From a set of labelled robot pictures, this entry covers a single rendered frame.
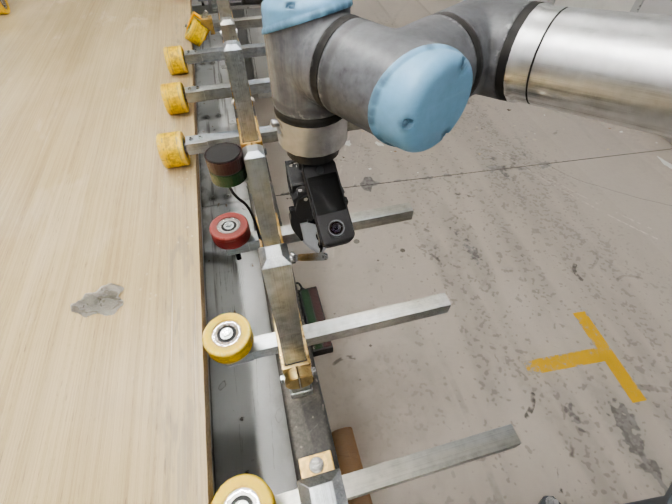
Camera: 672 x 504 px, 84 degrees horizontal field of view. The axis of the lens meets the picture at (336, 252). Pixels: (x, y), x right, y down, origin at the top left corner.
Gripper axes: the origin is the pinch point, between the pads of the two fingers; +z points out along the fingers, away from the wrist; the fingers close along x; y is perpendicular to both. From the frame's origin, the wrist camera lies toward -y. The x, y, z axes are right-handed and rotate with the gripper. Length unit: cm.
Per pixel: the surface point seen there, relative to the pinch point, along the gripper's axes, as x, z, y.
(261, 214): 8.7, 0.9, 12.0
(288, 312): 7.5, -4.0, -13.0
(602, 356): -116, 98, -5
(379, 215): -17.4, 12.2, 16.7
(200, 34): 18, 5, 114
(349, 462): -3, 90, -17
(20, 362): 50, 8, -4
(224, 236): 16.8, 7.6, 14.7
